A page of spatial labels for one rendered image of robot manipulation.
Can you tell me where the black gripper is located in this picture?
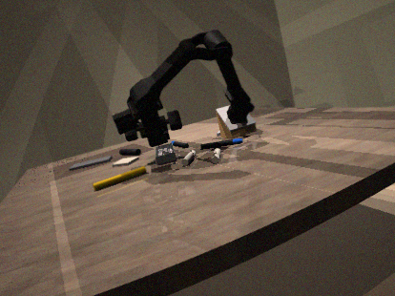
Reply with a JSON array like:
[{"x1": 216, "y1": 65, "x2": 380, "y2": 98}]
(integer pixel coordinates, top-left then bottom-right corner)
[{"x1": 125, "y1": 110, "x2": 182, "y2": 141}]

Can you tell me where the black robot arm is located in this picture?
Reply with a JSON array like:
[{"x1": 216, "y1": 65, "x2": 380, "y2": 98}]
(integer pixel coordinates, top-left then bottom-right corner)
[{"x1": 113, "y1": 30, "x2": 255, "y2": 147}]

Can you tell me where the black stylus with blue tip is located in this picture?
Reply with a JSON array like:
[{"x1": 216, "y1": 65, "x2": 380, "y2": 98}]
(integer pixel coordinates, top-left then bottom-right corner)
[
  {"x1": 171, "y1": 141, "x2": 189, "y2": 148},
  {"x1": 200, "y1": 138, "x2": 243, "y2": 149}
]

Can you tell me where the dark grey cylinder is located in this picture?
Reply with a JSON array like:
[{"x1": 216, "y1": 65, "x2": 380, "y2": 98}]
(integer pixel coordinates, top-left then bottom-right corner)
[{"x1": 119, "y1": 149, "x2": 140, "y2": 156}]

